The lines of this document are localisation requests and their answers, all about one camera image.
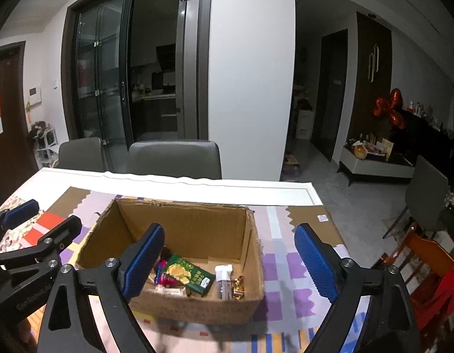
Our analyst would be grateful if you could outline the red cloth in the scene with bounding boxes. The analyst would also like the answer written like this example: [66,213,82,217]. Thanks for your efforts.
[411,265,454,350]

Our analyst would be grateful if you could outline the grey chair with thin legs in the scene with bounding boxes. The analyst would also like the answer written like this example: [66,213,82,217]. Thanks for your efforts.
[382,155,450,239]

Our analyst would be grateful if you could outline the gold wrapped candy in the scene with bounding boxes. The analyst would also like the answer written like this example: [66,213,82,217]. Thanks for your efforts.
[231,276,247,300]

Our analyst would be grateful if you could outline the narrow grey dining chair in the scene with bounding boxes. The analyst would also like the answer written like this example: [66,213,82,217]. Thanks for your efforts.
[58,137,106,173]

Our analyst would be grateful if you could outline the black range hood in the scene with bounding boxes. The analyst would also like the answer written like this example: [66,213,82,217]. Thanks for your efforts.
[156,44,176,72]

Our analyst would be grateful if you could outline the white shoe rack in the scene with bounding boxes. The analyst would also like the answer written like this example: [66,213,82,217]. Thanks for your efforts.
[30,121,59,170]

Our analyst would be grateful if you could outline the wide grey dining chair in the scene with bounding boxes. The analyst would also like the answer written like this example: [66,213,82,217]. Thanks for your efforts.
[126,140,223,180]

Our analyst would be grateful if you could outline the pink snack packet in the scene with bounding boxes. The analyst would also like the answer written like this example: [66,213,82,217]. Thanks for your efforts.
[153,259,176,287]

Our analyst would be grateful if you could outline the red foil balloons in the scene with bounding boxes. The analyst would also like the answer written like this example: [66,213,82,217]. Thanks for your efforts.
[373,88,407,130]

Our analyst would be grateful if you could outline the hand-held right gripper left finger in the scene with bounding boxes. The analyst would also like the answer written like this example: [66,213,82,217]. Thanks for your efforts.
[36,222,166,353]

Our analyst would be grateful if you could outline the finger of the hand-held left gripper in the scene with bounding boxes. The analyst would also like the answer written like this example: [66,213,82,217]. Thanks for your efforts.
[0,199,40,236]
[0,215,82,276]

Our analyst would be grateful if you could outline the dark sideboard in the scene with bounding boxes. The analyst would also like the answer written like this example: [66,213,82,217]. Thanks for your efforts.
[390,106,454,170]

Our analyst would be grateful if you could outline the orange wooden chair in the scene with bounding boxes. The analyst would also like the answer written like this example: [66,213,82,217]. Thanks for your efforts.
[370,222,454,353]

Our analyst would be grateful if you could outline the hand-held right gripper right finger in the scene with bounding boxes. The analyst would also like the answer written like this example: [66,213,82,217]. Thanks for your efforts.
[294,222,422,353]

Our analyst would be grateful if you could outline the wooden floor crate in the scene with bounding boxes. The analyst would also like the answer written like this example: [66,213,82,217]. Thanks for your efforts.
[282,154,301,181]

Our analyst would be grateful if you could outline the white hallway box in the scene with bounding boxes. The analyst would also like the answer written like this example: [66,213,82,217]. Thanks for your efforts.
[296,109,313,140]

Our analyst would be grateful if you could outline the green snack packet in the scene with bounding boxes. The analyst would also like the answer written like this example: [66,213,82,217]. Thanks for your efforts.
[163,253,216,298]

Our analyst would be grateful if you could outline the kitchen counter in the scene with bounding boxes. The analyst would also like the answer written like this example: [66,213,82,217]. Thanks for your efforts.
[133,94,178,140]

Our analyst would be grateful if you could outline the brown entrance door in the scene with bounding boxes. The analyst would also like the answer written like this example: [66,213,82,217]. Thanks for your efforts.
[0,42,38,207]

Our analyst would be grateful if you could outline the long white brown bar packet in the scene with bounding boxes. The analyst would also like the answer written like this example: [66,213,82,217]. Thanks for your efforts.
[215,264,234,300]

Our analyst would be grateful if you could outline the silver refrigerator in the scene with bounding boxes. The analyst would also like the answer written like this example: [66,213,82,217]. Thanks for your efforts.
[175,0,200,140]

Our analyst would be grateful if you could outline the floral printed cloth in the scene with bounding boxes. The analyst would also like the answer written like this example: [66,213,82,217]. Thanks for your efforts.
[0,196,33,254]

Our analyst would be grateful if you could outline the tall dark wardrobe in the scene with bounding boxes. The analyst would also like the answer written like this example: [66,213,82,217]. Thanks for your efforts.
[354,12,392,148]

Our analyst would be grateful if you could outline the cardboard box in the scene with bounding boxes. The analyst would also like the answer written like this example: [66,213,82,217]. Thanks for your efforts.
[76,197,266,326]

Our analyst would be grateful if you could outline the dark interior door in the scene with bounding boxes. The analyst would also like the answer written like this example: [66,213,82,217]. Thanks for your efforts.
[311,29,349,162]

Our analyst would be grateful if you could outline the white low cabinet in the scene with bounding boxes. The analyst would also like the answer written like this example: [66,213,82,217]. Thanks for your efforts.
[337,145,415,186]

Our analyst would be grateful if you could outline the glass sliding door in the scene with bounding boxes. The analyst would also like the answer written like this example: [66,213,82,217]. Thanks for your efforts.
[63,0,134,148]

